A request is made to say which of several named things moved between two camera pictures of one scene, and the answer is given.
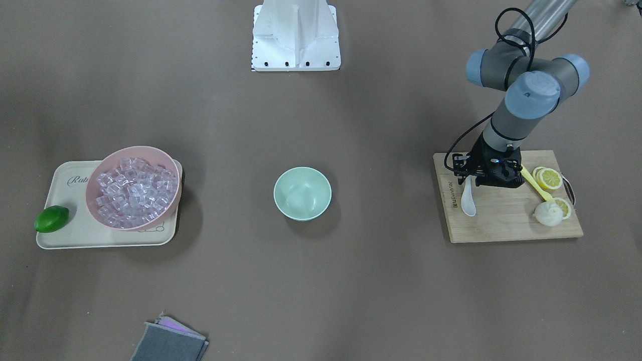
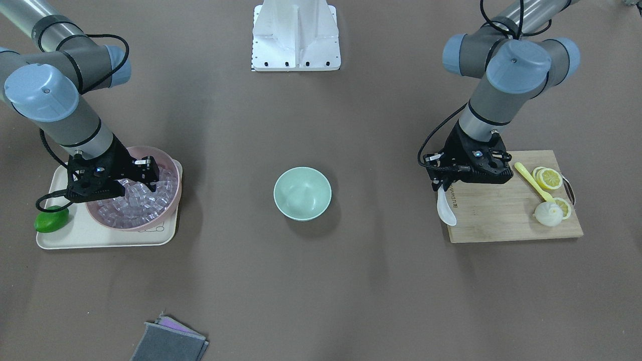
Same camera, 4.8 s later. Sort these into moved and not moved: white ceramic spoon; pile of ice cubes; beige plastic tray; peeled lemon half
Moved: white ceramic spoon
Not moved: peeled lemon half; beige plastic tray; pile of ice cubes
